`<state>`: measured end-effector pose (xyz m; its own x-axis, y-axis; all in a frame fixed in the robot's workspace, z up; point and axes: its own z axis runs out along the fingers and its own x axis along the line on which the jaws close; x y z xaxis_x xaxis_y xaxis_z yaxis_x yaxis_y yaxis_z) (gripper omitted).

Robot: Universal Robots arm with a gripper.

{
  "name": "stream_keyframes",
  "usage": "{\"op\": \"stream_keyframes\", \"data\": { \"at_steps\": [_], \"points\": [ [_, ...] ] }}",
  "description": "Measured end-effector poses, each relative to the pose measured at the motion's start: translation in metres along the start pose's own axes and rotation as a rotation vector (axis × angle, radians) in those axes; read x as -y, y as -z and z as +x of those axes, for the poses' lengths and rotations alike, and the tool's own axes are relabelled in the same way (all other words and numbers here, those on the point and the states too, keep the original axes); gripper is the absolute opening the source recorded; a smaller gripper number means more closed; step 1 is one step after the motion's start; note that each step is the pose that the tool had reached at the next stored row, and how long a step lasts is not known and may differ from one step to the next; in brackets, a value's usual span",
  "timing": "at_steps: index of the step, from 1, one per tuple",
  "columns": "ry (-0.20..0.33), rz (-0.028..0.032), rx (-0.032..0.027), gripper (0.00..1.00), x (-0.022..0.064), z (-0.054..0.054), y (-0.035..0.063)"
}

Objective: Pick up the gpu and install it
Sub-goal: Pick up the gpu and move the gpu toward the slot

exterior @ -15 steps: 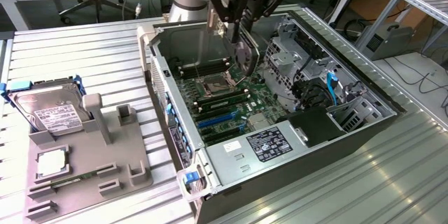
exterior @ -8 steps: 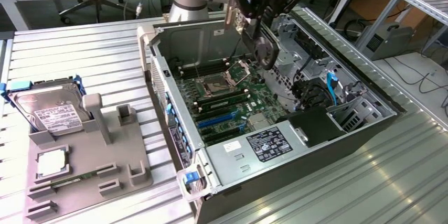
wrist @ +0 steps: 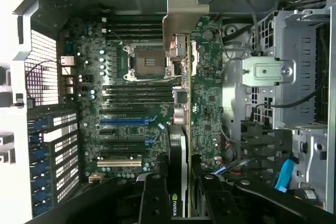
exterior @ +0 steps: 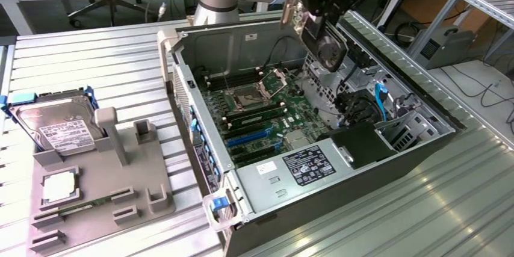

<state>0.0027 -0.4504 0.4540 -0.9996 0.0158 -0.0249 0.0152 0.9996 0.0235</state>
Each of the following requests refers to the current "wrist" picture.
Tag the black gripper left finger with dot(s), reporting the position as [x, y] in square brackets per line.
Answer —
[153, 200]

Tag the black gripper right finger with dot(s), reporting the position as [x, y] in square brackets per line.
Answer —
[223, 203]

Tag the white expansion slot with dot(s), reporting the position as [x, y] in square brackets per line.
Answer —
[118, 163]

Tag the green motherboard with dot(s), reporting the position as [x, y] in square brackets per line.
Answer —
[126, 132]

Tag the blue expansion slot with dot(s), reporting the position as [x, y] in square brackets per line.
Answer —
[120, 122]

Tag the black RAM slot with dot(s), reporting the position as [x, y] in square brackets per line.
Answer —
[134, 37]
[134, 19]
[134, 25]
[136, 87]
[136, 91]
[134, 31]
[136, 101]
[136, 96]

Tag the low metal disk bay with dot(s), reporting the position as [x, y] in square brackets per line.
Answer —
[317, 155]

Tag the tall metal disk bay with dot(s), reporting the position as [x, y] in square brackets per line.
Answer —
[294, 90]

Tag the CPU socket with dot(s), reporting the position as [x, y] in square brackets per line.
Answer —
[147, 61]

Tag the metal socket cover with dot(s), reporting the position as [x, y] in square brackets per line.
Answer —
[195, 58]

